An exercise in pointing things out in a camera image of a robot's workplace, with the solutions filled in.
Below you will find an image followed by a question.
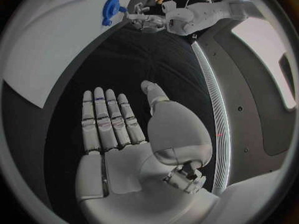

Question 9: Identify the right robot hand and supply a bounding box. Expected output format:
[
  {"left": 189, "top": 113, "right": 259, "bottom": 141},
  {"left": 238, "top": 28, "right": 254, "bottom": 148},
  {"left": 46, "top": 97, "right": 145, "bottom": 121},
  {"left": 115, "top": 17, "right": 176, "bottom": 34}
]
[{"left": 75, "top": 80, "right": 219, "bottom": 224}]

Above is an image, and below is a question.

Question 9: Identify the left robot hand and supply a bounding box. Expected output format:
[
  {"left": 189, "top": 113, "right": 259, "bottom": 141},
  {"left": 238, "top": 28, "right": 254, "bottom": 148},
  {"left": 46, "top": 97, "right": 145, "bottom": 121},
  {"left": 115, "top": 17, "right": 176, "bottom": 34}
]
[{"left": 126, "top": 2, "right": 168, "bottom": 31}]

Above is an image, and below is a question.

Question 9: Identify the blue gear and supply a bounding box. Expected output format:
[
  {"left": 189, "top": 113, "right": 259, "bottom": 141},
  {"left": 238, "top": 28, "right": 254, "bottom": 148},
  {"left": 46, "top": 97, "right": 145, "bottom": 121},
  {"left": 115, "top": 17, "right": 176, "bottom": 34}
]
[{"left": 101, "top": 0, "right": 129, "bottom": 27}]

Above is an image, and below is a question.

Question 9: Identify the white task board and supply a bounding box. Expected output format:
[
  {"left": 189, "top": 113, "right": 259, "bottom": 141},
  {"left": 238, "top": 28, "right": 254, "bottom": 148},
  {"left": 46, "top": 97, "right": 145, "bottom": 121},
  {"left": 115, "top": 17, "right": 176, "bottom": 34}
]
[{"left": 1, "top": 0, "right": 139, "bottom": 109}]

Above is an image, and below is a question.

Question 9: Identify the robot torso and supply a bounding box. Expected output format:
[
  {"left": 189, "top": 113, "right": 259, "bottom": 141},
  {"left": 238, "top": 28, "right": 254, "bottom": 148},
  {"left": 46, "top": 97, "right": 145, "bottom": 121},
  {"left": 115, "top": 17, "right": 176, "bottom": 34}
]
[{"left": 190, "top": 12, "right": 299, "bottom": 198}]

